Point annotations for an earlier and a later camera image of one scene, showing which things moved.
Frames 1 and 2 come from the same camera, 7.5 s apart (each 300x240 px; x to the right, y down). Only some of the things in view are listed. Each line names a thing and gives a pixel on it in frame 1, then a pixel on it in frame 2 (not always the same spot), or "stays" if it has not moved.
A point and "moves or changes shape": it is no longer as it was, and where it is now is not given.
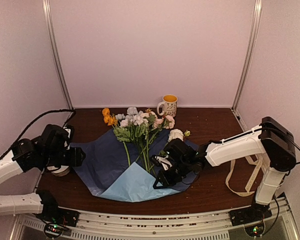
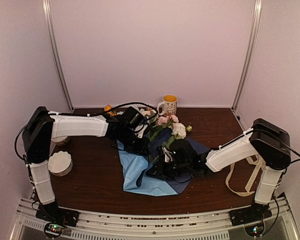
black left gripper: x=75 y=160 to x=141 y=149
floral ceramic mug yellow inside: x=169 y=102 stays
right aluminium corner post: x=257 y=8 stays
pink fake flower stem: x=166 y=122 moves or changes shape
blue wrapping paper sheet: x=106 y=170 moves or changes shape
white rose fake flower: x=175 y=133 moves or changes shape
